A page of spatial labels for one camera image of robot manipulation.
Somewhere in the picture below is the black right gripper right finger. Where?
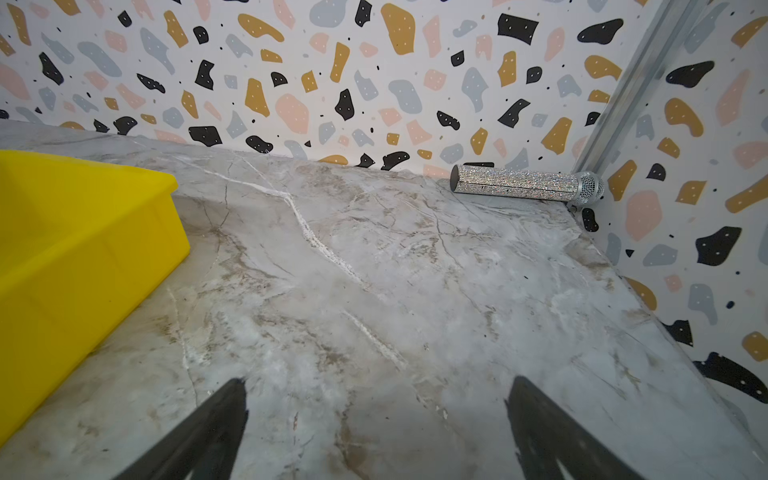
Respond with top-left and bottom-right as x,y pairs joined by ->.
505,376 -> 641,480

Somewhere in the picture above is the glittery silver microphone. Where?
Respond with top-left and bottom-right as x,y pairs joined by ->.
449,165 -> 605,206

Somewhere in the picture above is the aluminium corner frame post right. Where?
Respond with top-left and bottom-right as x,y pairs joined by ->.
573,0 -> 707,175

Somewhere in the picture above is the yellow plastic bin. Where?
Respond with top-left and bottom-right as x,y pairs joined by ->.
1,150 -> 190,439

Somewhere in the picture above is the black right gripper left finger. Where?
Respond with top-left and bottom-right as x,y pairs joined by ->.
116,378 -> 248,480

